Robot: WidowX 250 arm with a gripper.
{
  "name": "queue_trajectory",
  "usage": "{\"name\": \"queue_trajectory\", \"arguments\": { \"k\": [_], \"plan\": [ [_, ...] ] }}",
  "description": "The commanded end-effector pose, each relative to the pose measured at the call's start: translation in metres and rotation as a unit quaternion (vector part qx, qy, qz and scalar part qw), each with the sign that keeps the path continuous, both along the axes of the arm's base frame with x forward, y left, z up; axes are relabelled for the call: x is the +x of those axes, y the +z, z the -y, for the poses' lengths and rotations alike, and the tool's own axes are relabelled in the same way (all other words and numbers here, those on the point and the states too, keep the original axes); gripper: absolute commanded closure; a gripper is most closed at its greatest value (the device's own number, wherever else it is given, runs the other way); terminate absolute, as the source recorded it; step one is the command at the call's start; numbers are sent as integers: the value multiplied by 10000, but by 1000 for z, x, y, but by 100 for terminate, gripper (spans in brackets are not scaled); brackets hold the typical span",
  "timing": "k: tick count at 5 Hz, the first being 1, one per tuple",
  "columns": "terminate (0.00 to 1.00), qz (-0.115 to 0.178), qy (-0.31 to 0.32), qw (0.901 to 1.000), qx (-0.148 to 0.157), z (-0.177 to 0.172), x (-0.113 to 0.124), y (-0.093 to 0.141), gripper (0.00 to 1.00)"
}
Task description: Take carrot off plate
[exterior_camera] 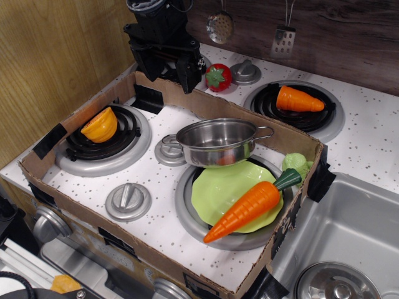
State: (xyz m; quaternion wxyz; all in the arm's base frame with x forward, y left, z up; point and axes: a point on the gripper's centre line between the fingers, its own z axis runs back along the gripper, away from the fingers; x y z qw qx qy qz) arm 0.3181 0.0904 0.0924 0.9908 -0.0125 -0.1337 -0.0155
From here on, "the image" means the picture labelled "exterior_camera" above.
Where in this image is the silver oven knob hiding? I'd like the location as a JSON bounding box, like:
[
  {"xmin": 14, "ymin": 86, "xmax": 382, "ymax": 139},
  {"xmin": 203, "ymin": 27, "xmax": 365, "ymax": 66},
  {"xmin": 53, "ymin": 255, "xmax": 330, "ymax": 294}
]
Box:
[
  {"xmin": 33, "ymin": 206, "xmax": 72, "ymax": 244},
  {"xmin": 152, "ymin": 278, "xmax": 191, "ymax": 299}
]

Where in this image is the hanging metal slotted spoon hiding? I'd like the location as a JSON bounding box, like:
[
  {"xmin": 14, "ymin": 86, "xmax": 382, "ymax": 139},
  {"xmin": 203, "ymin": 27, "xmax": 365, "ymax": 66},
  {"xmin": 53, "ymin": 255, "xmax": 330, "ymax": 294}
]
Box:
[{"xmin": 206, "ymin": 0, "xmax": 235, "ymax": 45}]

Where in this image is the back right stove burner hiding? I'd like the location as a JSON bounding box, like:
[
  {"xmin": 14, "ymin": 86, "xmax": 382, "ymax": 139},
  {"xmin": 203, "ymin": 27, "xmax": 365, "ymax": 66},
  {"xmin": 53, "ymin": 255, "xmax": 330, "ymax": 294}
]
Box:
[{"xmin": 243, "ymin": 80, "xmax": 345, "ymax": 143}]

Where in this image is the steel pot lid in sink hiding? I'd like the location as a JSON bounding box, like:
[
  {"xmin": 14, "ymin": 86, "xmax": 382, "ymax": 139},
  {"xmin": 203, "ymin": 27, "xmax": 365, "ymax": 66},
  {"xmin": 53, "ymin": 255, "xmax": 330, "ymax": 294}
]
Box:
[{"xmin": 294, "ymin": 262, "xmax": 381, "ymax": 299}]

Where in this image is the front left stove burner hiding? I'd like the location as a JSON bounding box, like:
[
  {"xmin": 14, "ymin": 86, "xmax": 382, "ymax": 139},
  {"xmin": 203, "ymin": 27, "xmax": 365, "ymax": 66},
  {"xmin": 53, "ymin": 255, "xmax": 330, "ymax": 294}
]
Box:
[{"xmin": 55, "ymin": 104, "xmax": 151, "ymax": 178}]

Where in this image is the small stainless steel pot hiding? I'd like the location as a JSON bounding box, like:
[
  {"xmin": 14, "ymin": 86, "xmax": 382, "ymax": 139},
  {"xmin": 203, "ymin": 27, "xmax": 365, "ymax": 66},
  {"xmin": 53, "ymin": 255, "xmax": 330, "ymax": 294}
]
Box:
[{"xmin": 161, "ymin": 118, "xmax": 274, "ymax": 168}]

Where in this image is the black cable bottom left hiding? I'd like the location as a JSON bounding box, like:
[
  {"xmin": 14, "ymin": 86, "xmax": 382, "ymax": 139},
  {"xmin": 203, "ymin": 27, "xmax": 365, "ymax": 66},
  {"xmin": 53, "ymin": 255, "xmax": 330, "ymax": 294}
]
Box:
[{"xmin": 0, "ymin": 270, "xmax": 35, "ymax": 299}]

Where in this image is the silver oven knob right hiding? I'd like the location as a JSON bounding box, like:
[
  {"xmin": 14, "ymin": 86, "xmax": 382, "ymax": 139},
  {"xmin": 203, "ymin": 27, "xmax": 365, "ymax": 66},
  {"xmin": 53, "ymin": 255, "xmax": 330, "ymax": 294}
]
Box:
[{"xmin": 152, "ymin": 278, "xmax": 191, "ymax": 299}]

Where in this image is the orange toy carrot green top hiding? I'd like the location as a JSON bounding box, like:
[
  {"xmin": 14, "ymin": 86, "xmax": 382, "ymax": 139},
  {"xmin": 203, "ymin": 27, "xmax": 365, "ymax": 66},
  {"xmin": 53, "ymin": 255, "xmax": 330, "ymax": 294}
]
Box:
[{"xmin": 203, "ymin": 168, "xmax": 302, "ymax": 244}]

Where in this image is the red toy strawberry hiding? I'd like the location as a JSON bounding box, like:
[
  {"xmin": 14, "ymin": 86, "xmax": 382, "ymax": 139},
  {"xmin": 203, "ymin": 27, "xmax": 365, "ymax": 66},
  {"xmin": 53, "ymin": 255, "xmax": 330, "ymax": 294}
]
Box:
[{"xmin": 205, "ymin": 64, "xmax": 232, "ymax": 92}]

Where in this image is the silver stove knob middle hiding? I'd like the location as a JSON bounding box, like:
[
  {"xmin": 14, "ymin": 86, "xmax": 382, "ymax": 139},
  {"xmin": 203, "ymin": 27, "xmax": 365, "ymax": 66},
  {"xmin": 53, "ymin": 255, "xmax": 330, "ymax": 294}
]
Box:
[{"xmin": 155, "ymin": 134, "xmax": 186, "ymax": 167}]

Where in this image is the front right stove burner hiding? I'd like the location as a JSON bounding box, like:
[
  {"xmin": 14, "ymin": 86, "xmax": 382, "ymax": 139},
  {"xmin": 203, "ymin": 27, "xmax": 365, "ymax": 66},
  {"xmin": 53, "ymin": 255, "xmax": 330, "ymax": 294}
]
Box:
[{"xmin": 175, "ymin": 156, "xmax": 297, "ymax": 251}]

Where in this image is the orange toy citrus half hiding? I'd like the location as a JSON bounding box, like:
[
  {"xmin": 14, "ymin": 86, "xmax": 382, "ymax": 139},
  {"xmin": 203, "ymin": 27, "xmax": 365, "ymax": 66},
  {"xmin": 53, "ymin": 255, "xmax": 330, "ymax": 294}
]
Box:
[{"xmin": 80, "ymin": 107, "xmax": 118, "ymax": 143}]

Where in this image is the silver stove knob front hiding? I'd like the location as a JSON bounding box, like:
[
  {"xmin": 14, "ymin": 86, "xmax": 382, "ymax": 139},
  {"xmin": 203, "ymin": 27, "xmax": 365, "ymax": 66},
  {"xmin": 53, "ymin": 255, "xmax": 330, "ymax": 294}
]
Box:
[{"xmin": 105, "ymin": 183, "xmax": 152, "ymax": 222}]

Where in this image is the orange toy piece bottom left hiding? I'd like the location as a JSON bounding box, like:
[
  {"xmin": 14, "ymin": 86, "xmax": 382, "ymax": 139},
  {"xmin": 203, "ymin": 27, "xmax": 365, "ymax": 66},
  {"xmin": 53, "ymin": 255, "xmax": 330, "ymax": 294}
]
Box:
[{"xmin": 50, "ymin": 275, "xmax": 82, "ymax": 294}]

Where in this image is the orange toy carrot without top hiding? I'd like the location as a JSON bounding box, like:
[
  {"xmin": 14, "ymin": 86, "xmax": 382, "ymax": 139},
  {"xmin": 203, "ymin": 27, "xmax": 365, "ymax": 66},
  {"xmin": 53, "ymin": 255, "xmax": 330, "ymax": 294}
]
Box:
[{"xmin": 276, "ymin": 85, "xmax": 325, "ymax": 112}]

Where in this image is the green toy lettuce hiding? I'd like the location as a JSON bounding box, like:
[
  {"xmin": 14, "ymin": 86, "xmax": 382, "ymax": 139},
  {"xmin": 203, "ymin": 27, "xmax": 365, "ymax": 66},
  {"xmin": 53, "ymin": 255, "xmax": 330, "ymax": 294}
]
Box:
[{"xmin": 282, "ymin": 153, "xmax": 314, "ymax": 187}]

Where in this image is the silver stove knob back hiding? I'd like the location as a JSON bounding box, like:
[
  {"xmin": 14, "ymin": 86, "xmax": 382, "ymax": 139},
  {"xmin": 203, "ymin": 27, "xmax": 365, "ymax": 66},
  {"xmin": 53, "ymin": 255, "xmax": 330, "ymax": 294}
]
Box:
[{"xmin": 230, "ymin": 59, "xmax": 262, "ymax": 85}]

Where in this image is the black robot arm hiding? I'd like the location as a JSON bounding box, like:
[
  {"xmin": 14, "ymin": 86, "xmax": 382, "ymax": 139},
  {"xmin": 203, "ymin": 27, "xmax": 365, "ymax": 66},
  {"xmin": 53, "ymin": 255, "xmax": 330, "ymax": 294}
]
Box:
[{"xmin": 123, "ymin": 0, "xmax": 205, "ymax": 94}]

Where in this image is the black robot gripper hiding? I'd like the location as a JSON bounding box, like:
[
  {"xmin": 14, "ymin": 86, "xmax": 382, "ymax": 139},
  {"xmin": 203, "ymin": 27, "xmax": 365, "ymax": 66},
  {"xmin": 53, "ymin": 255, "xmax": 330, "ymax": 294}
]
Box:
[{"xmin": 123, "ymin": 11, "xmax": 203, "ymax": 94}]

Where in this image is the brown cardboard fence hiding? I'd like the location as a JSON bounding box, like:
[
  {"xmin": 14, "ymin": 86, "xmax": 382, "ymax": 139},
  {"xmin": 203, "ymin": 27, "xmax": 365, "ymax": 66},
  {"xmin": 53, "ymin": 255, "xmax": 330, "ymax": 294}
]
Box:
[{"xmin": 19, "ymin": 72, "xmax": 329, "ymax": 298}]

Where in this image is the silver oven knob left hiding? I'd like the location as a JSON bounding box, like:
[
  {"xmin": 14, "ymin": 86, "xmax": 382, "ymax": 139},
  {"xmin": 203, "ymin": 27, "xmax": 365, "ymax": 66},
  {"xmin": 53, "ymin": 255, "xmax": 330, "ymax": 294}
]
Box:
[{"xmin": 33, "ymin": 206, "xmax": 72, "ymax": 244}]

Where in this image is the hanging metal spatula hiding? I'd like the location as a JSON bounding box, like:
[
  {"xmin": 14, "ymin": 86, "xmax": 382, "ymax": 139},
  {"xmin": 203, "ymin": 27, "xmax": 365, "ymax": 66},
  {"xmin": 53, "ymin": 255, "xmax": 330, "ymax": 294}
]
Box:
[{"xmin": 270, "ymin": 1, "xmax": 296, "ymax": 59}]

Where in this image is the light green plastic plate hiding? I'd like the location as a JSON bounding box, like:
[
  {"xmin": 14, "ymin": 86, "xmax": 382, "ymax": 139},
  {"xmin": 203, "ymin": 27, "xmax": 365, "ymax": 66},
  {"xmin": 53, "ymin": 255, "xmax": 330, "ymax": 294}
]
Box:
[{"xmin": 191, "ymin": 161, "xmax": 284, "ymax": 234}]

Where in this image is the grey toy sink basin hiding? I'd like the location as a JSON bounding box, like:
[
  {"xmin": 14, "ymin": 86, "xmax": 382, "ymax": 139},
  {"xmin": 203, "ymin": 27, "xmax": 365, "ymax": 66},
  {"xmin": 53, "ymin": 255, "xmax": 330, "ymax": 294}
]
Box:
[{"xmin": 272, "ymin": 173, "xmax": 398, "ymax": 298}]

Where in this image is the silver stove knob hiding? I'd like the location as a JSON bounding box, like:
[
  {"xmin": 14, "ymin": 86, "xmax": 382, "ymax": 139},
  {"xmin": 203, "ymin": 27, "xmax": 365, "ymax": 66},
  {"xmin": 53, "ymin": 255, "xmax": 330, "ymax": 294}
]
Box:
[
  {"xmin": 105, "ymin": 183, "xmax": 152, "ymax": 222},
  {"xmin": 155, "ymin": 134, "xmax": 186, "ymax": 167},
  {"xmin": 230, "ymin": 59, "xmax": 262, "ymax": 85}
]

